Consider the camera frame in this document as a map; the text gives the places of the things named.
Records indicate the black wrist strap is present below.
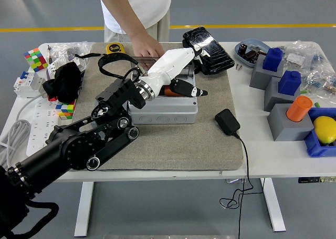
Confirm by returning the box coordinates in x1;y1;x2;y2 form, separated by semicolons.
75;52;107;59

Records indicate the yellow square tape measure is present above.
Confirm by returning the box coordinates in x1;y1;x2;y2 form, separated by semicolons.
106;43;127;55

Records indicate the person's right hand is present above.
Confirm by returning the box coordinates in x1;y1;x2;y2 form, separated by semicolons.
130;34;165;64

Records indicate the white table leg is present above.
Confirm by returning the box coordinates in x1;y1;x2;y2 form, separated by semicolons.
262;178;286;232
73;181;95;237

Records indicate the small bright puzzle cube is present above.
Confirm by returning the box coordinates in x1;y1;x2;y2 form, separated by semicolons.
55;99;77;121

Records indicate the grey electrical enclosure box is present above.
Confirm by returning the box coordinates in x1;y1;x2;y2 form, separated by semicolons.
128;70;198;124

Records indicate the large pastel puzzle cube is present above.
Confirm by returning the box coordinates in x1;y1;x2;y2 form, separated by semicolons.
23;47;49;72

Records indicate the grey holder block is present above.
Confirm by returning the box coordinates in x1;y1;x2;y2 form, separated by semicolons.
249;54;286;90
267;103;314;142
264;77;301;112

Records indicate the black power adapter plug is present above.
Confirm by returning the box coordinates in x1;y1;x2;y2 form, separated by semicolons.
215;108;241;137

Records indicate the yellow mango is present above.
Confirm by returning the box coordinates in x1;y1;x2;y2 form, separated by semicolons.
313;116;336;146

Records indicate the white power strip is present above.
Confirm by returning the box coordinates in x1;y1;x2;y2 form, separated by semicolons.
26;98;63;157

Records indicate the table control panel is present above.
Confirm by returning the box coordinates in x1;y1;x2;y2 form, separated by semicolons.
298;176;336;184

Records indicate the black adapter cord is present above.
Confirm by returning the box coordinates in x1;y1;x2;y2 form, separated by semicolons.
219;132;264;239

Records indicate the blue battery block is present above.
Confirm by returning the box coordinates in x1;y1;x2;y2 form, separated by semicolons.
278;70;302;96
262;47;284;72

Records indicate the white circuit breaker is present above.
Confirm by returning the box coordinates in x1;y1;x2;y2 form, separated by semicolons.
13;70;47;98

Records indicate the clear plastic bag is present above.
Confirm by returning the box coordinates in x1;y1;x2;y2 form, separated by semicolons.
49;41;95;66

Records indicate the dark brown cylinder part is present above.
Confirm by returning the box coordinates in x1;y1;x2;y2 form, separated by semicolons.
244;50;260;64

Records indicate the clear bag of parts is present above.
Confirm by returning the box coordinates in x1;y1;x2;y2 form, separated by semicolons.
282;40;328;72
301;65;336;96

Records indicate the grey-brown mat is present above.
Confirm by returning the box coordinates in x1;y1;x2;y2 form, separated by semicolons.
64;41;244;171

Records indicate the blue-grey oval tray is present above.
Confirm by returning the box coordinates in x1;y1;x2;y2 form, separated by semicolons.
234;38;271;68

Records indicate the blue plastic bin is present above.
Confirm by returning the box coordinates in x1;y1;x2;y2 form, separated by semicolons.
303;107;336;158

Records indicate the black cracked glossy case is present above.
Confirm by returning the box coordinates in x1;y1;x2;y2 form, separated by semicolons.
182;26;235;76

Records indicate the white labelled packaging box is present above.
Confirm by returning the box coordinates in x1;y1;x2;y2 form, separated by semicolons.
46;57;88;79

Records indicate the black cloth glove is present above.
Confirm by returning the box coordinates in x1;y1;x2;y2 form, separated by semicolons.
43;62;85;103

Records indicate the person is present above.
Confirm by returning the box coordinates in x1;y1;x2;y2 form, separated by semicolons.
100;0;172;43

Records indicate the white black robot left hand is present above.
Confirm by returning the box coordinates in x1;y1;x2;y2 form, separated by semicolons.
141;47;211;98

